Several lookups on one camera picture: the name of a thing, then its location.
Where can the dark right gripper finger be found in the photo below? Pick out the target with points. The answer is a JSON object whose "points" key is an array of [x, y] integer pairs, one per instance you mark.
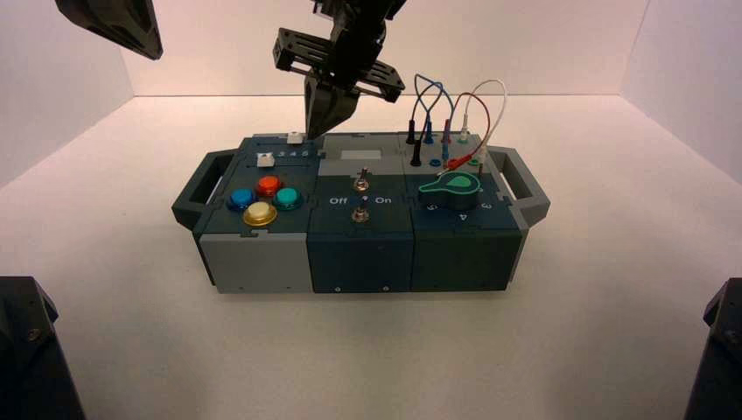
{"points": [[341, 107], [315, 107]]}

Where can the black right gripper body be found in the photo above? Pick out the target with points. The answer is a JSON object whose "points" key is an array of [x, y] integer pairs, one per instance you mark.
{"points": [[353, 55]]}

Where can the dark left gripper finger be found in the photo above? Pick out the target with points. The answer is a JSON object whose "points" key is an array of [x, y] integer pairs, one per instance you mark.
{"points": [[116, 20]]}

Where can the white slider knob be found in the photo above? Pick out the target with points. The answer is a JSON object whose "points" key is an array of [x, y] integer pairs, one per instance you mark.
{"points": [[265, 160], [295, 138]]}

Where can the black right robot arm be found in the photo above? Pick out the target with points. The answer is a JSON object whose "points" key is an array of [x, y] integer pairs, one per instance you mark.
{"points": [[721, 348]]}

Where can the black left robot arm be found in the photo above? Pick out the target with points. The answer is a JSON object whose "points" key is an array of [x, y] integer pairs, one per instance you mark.
{"points": [[29, 359]]}

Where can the pale rectangular display panel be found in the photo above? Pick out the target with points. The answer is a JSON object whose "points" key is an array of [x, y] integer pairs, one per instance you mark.
{"points": [[360, 155]]}

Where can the red round push button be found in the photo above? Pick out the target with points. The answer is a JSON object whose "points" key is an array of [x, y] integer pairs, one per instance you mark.
{"points": [[268, 185]]}

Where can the green round push button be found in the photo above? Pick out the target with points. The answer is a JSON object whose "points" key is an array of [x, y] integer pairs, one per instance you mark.
{"points": [[287, 199]]}

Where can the blue round push button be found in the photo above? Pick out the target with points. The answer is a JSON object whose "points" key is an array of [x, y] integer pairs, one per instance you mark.
{"points": [[240, 199]]}

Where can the yellow round push button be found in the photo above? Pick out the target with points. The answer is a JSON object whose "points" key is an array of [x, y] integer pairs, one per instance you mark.
{"points": [[259, 215]]}

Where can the teal rotary pointer knob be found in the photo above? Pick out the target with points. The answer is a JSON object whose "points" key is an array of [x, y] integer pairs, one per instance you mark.
{"points": [[455, 194]]}

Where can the teal and grey control box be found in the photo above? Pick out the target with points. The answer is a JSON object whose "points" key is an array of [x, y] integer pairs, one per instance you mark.
{"points": [[359, 255]]}

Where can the metal toggle switch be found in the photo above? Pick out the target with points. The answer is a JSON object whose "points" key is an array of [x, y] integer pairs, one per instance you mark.
{"points": [[360, 214], [360, 182]]}

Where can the dark blue toggle switch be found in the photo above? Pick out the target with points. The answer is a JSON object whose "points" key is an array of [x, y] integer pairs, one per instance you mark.
{"points": [[363, 200]]}

